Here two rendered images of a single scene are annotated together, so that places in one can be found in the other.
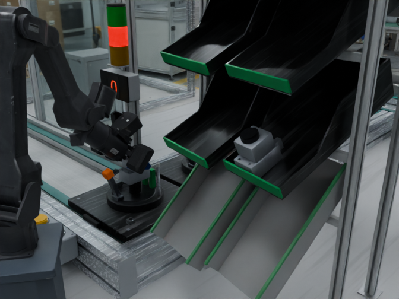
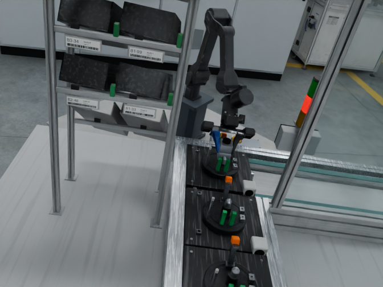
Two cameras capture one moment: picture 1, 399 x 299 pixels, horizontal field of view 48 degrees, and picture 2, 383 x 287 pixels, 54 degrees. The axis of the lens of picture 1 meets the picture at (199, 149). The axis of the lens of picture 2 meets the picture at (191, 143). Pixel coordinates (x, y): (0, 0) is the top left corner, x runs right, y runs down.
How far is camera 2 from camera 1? 1.79 m
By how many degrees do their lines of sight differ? 106
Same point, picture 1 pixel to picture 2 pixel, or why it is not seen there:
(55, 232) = (190, 103)
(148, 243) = (176, 148)
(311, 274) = (97, 208)
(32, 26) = (207, 16)
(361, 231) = (77, 270)
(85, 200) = (238, 155)
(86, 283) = not seen: hidden behind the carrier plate
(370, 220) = not seen: outside the picture
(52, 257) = not seen: hidden behind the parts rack
